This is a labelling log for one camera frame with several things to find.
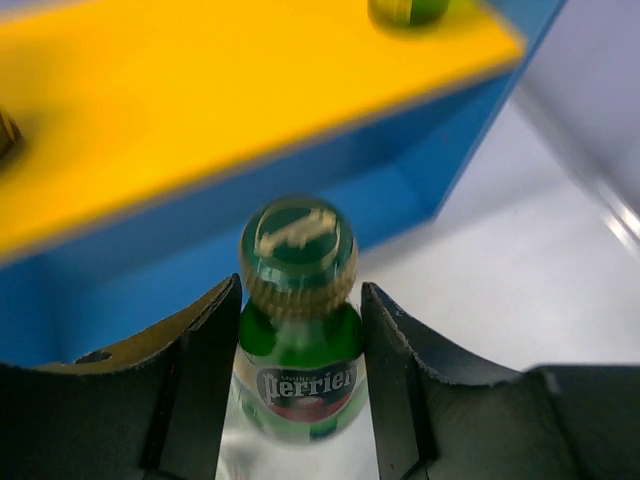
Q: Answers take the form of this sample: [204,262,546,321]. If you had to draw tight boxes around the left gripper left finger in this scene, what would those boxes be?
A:
[1,275,242,479]

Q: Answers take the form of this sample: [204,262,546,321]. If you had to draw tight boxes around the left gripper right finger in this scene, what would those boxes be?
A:
[361,283,639,479]

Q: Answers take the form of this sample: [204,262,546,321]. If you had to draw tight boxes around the green Perrier bottle red label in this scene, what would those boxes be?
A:
[218,196,368,479]

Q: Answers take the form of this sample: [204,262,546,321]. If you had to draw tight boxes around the green Perrier bottle yellow label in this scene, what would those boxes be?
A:
[368,0,450,28]

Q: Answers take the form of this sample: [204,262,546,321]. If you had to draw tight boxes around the blue and yellow shelf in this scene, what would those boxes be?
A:
[1,1,562,367]

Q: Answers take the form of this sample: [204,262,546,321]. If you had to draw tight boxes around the front black gold can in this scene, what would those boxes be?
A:
[0,109,24,170]

